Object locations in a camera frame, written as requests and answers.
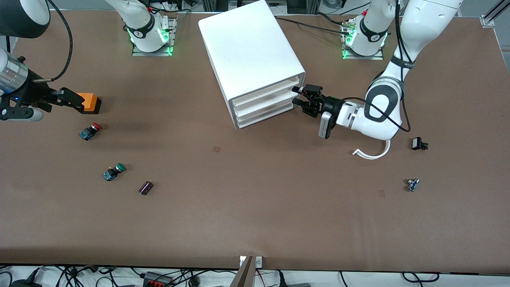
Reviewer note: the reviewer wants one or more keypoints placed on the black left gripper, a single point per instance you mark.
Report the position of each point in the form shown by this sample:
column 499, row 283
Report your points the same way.
column 330, row 106

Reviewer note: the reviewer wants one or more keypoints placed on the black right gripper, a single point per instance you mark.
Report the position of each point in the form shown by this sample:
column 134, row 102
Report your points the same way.
column 32, row 94

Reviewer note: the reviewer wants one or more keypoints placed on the white plastic drawer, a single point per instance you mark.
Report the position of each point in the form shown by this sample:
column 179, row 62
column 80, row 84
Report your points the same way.
column 267, row 113
column 267, row 93
column 267, row 103

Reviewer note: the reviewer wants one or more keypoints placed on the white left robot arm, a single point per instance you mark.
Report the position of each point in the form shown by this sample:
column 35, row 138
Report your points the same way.
column 370, row 127

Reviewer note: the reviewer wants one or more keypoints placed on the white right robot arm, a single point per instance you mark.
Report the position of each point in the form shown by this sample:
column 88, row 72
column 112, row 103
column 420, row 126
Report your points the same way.
column 145, row 38

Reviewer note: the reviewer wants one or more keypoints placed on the red push button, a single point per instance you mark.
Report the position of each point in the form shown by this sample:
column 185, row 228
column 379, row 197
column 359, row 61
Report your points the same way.
column 89, row 131

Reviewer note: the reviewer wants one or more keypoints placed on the white drawer cabinet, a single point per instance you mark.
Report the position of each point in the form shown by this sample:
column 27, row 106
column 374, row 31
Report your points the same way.
column 247, row 48

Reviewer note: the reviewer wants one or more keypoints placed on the green push button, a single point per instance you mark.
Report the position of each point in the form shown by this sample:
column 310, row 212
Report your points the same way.
column 113, row 171

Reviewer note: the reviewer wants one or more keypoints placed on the black square push button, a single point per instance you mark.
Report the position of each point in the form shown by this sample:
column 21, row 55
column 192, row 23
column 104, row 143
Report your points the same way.
column 417, row 143

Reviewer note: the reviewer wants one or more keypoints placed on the orange box with hole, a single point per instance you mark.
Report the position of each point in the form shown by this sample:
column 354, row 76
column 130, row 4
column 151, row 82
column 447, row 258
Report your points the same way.
column 92, row 103

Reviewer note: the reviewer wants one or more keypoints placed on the purple cylindrical capacitor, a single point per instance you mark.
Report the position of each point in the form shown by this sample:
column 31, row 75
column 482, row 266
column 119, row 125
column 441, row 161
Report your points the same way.
column 146, row 187

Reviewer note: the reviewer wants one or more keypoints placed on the small blue metal component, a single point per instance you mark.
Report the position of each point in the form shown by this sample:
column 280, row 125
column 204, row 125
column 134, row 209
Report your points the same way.
column 412, row 185

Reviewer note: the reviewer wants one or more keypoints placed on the white table clamp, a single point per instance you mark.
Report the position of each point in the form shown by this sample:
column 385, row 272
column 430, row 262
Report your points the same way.
column 242, row 261
column 259, row 261

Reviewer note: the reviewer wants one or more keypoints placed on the black power adapter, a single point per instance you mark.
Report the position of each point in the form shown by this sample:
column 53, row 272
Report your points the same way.
column 26, row 284

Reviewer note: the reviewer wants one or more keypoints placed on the black power strip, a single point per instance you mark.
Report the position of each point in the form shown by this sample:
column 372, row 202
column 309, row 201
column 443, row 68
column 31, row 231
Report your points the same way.
column 157, row 280

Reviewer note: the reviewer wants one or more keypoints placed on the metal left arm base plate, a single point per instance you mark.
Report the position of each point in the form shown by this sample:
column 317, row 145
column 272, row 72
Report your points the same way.
column 376, row 57

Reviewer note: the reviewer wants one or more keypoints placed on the white curved plastic bracket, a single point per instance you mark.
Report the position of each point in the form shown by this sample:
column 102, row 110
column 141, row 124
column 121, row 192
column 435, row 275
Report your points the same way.
column 372, row 156

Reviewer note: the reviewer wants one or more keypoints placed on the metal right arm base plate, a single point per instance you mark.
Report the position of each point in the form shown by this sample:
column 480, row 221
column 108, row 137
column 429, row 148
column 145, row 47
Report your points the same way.
column 139, row 53

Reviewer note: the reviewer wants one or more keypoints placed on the grey upright post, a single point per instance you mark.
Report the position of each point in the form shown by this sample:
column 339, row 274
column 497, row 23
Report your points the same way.
column 244, row 277

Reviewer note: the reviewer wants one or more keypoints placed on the aluminium corner bracket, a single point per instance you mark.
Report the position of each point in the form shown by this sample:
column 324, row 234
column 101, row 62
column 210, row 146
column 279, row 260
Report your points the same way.
column 487, row 20

